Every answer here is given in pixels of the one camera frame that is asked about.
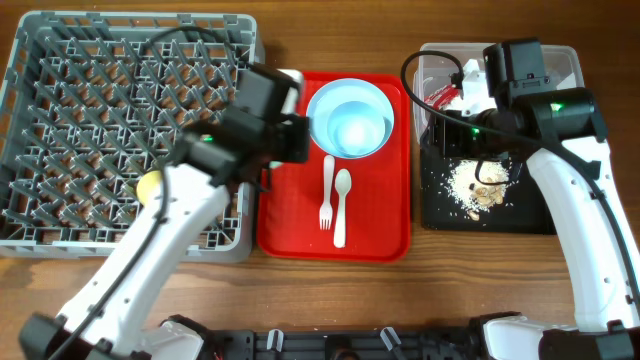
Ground red sauce packet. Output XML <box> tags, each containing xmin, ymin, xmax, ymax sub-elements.
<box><xmin>424</xmin><ymin>84</ymin><xmax>460</xmax><ymax>110</ymax></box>

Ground rice and peanut shells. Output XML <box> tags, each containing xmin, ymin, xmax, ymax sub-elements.
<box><xmin>441</xmin><ymin>160</ymin><xmax>513</xmax><ymax>221</ymax></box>

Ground large light blue plate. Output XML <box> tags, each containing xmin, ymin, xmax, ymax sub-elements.
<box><xmin>306</xmin><ymin>78</ymin><xmax>395</xmax><ymax>159</ymax></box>

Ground light blue bowl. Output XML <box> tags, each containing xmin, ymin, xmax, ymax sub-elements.
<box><xmin>327</xmin><ymin>101</ymin><xmax>386</xmax><ymax>158</ymax></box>

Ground white plastic spoon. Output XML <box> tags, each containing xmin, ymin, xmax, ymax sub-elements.
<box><xmin>333</xmin><ymin>169</ymin><xmax>352</xmax><ymax>248</ymax></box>

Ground white plastic fork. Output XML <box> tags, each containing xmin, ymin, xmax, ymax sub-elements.
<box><xmin>319</xmin><ymin>155</ymin><xmax>335</xmax><ymax>230</ymax></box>

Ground yellow plastic cup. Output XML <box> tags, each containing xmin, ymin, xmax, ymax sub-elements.
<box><xmin>135</xmin><ymin>170</ymin><xmax>162</xmax><ymax>206</ymax></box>

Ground white napkin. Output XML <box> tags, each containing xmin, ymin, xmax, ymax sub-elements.
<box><xmin>443</xmin><ymin>95</ymin><xmax>496</xmax><ymax>116</ymax></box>

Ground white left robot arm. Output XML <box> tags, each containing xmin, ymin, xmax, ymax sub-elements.
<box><xmin>19</xmin><ymin>63</ymin><xmax>310</xmax><ymax>359</ymax></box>

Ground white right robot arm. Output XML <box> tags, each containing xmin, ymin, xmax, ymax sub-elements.
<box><xmin>403</xmin><ymin>38</ymin><xmax>639</xmax><ymax>359</ymax></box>

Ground grey dishwasher rack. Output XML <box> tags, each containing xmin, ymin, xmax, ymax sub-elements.
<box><xmin>1</xmin><ymin>11</ymin><xmax>265</xmax><ymax>258</ymax></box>

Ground red plastic tray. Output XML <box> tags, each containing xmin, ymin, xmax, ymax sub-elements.
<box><xmin>256</xmin><ymin>73</ymin><xmax>411</xmax><ymax>263</ymax></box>

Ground black tray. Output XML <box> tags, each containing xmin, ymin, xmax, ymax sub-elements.
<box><xmin>420</xmin><ymin>150</ymin><xmax>556</xmax><ymax>235</ymax></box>

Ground clear plastic bin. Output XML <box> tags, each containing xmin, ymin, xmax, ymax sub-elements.
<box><xmin>412</xmin><ymin>42</ymin><xmax>590</xmax><ymax>146</ymax></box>

